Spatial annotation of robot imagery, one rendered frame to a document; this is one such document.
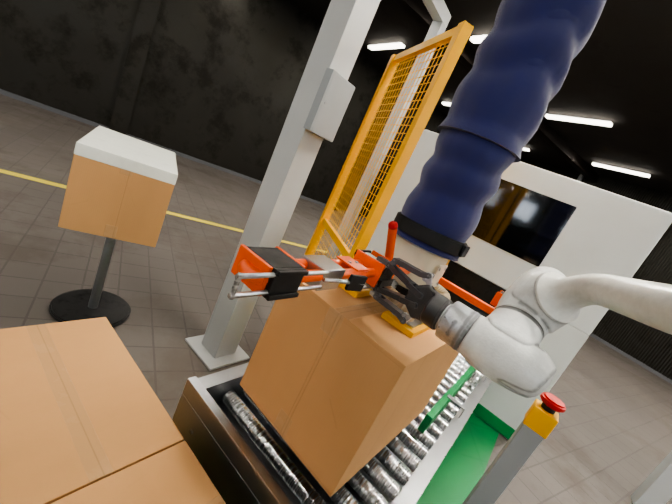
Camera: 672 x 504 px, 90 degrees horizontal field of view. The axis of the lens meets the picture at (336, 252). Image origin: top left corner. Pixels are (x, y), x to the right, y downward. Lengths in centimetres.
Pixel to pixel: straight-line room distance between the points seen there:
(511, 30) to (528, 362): 75
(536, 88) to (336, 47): 111
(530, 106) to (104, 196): 170
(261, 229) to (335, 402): 122
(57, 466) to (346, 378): 68
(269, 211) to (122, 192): 69
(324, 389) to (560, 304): 55
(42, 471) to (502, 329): 102
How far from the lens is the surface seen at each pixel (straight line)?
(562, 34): 104
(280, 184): 184
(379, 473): 134
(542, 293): 76
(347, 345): 83
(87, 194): 189
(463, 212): 96
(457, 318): 71
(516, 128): 99
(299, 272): 52
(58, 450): 111
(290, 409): 99
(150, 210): 188
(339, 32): 190
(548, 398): 125
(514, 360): 70
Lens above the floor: 141
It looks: 14 degrees down
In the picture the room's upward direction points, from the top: 25 degrees clockwise
